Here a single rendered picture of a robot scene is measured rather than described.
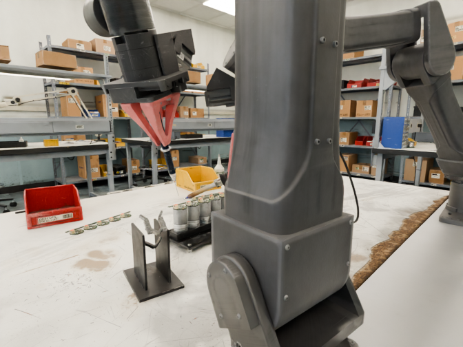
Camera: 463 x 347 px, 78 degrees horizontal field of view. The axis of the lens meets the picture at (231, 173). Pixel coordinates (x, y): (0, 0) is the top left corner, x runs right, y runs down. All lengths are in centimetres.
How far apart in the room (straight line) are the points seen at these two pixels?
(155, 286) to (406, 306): 30
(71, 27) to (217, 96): 476
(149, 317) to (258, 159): 25
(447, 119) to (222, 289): 61
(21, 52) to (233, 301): 483
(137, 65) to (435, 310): 46
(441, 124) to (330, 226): 56
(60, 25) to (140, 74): 474
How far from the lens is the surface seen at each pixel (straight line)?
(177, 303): 37
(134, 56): 40
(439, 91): 68
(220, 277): 17
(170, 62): 42
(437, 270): 53
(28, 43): 497
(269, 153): 15
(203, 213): 54
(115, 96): 43
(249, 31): 17
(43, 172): 491
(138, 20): 40
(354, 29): 55
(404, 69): 66
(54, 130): 272
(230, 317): 18
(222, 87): 46
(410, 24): 63
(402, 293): 44
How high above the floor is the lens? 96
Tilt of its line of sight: 11 degrees down
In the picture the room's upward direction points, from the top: straight up
